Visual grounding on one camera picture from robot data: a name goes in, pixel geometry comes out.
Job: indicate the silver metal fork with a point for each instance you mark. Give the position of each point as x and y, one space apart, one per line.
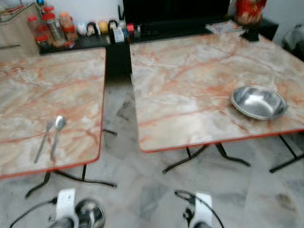
44 142

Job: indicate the silver metal spoon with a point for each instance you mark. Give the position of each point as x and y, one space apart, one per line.
60 122

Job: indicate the black folding table legs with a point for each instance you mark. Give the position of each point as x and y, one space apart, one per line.
185 161
37 186

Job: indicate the light wooden cabinet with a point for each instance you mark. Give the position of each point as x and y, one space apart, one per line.
16 33

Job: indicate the tall red-lidded plastic jar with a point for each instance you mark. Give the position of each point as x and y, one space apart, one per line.
52 29

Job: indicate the orange-filled plastic jar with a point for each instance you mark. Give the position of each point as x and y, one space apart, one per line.
67 27

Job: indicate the white small figurine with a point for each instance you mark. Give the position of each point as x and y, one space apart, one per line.
81 29

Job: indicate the blue round ornament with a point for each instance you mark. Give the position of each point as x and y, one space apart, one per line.
40 3

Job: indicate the black and white figurine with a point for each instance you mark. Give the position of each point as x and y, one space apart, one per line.
92 29

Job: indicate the yellow small figurine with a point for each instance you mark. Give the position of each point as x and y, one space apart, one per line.
103 27

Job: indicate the white small box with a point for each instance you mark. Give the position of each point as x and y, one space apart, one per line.
118 36

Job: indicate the black small figurine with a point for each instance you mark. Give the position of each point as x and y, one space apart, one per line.
112 23

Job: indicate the red small container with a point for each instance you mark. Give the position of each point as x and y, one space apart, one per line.
129 29

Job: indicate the black flat television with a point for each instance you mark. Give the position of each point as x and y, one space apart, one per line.
175 10

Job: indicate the printed magazine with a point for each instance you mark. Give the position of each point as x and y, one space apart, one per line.
223 27

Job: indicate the stainless steel bowl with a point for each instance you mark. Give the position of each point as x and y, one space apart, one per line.
259 102

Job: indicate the black jar stand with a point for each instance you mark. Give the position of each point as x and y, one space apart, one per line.
251 34

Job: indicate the red patterned jar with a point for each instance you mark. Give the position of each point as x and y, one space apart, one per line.
250 10

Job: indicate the grey bundle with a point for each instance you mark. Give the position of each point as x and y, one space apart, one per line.
293 39

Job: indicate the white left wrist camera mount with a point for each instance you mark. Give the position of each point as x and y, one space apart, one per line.
66 202

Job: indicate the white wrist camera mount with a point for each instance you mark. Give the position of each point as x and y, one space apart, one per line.
203 211
66 202

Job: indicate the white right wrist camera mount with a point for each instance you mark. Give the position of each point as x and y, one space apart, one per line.
203 211

